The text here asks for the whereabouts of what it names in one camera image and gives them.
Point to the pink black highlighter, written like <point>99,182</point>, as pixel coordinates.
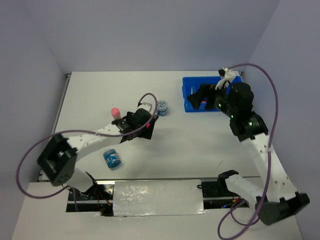
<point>152,122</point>

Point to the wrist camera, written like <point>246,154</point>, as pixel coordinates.
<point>227,76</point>
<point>145,106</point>

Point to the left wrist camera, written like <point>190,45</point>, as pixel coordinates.
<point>145,106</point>

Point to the blue patterned round jar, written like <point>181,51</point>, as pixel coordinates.
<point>162,108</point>

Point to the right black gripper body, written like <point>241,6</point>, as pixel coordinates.
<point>219,97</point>

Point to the orange black highlighter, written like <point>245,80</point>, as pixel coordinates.
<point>203,102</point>

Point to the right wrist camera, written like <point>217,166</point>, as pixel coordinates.
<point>227,76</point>

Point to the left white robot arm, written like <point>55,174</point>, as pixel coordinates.
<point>59,157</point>

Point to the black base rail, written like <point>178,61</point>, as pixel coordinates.
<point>102,205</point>

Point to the silver foil plate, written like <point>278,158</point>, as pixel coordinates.
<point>157,198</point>

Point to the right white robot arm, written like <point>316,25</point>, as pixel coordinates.
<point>282,199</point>

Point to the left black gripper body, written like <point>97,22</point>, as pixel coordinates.
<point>146,133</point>

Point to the blue divided plastic bin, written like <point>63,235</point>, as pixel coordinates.
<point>240,94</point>

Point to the pink capped eraser bottle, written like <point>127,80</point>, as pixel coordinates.
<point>116,114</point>

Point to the blue labelled tub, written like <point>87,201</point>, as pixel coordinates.
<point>112,158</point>

